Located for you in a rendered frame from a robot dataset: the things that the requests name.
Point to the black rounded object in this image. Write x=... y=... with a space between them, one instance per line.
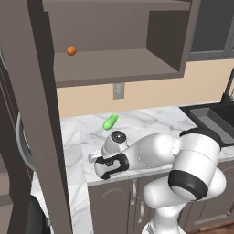
x=36 y=218

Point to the open brown wall cabinet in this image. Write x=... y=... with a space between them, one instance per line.
x=122 y=64

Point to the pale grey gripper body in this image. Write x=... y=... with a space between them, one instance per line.
x=93 y=156

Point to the green bar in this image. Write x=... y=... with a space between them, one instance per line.
x=110 y=122

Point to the black sink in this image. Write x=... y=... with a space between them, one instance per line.
x=213 y=117

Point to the grey glass-door wall cabinet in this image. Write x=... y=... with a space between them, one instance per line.
x=213 y=27

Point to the black tap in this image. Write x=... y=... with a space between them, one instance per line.
x=228 y=91

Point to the orange ball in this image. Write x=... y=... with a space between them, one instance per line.
x=71 y=51

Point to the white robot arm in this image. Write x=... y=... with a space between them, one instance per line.
x=189 y=158

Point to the grey wall outlet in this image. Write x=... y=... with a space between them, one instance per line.
x=119 y=91

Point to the brown base cabinet door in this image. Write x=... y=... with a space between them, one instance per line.
x=146 y=189
x=111 y=207

